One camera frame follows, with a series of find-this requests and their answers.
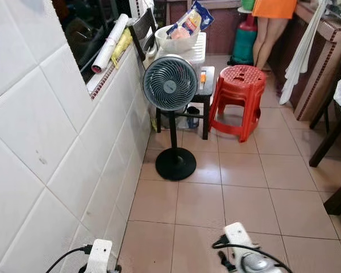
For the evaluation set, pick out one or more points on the white plastic basin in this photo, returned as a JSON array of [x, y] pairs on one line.
[[173, 44]]

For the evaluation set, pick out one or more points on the brown tiled counter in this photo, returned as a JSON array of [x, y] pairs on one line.
[[324, 62]]

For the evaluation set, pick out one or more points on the red plastic stool stack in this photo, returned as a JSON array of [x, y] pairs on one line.
[[238, 85]]

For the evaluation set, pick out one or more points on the white hanging cloth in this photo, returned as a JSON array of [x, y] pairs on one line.
[[300, 57]]

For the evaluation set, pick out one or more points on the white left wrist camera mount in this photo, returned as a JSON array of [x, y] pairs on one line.
[[99, 256]]

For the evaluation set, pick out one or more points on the small orange bottle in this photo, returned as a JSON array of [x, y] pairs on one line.
[[203, 78]]

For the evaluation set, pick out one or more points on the white paper roll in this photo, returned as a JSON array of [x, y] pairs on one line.
[[111, 42]]

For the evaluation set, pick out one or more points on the person in orange skirt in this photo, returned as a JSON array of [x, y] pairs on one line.
[[262, 40]]

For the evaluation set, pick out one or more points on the dark wooden chair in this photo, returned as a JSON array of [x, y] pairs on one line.
[[143, 28], [327, 145]]

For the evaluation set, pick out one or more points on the yellow bundle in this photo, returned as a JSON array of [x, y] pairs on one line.
[[123, 45]]

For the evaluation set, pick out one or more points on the white plastic crate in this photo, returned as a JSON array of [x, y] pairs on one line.
[[199, 51]]

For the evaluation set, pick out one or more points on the green gas cylinder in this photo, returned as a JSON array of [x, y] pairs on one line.
[[244, 42]]

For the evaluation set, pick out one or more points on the small black table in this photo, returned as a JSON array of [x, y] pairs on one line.
[[207, 94]]

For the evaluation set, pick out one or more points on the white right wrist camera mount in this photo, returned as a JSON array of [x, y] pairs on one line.
[[238, 239]]

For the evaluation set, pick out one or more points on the grey standing fan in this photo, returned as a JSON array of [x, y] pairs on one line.
[[170, 83]]

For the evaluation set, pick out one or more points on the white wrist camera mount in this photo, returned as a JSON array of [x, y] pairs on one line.
[[99, 256], [238, 239]]

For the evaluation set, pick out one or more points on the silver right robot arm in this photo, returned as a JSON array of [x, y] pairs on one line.
[[256, 264]]

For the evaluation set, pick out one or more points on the blue snack bag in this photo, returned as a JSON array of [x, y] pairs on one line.
[[192, 21]]

